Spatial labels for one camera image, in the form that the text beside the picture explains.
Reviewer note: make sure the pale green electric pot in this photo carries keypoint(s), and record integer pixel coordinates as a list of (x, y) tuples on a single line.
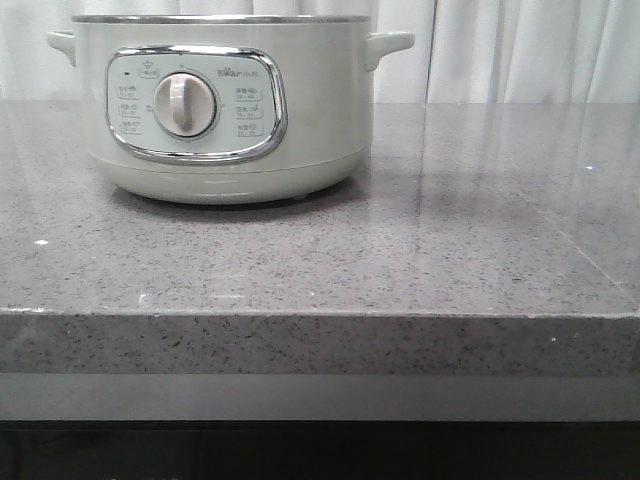
[(226, 109)]

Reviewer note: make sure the white curtain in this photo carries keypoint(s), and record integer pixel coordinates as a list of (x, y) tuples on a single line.
[(465, 51)]

